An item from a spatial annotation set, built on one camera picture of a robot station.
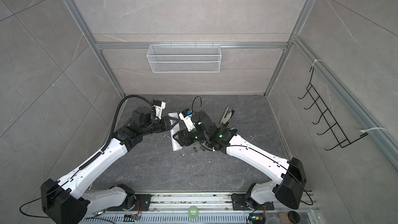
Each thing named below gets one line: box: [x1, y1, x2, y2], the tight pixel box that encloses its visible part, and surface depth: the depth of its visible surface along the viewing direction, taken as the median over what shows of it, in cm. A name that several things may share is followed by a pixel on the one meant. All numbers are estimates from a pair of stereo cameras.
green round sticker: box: [187, 205, 199, 220], surface depth 73 cm
